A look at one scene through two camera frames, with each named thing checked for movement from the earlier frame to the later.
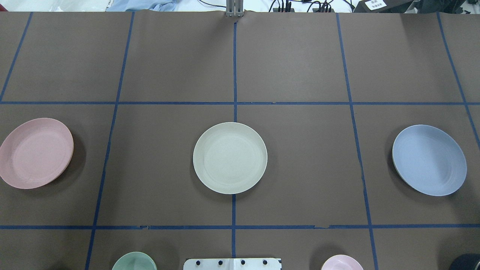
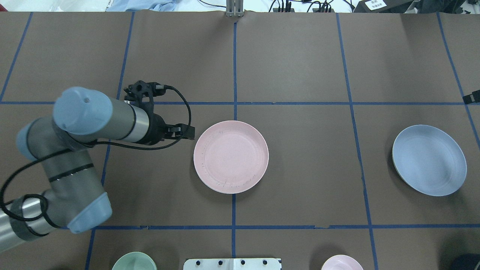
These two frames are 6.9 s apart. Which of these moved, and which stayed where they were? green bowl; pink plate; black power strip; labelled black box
Moved: pink plate
Stayed: black power strip; labelled black box; green bowl
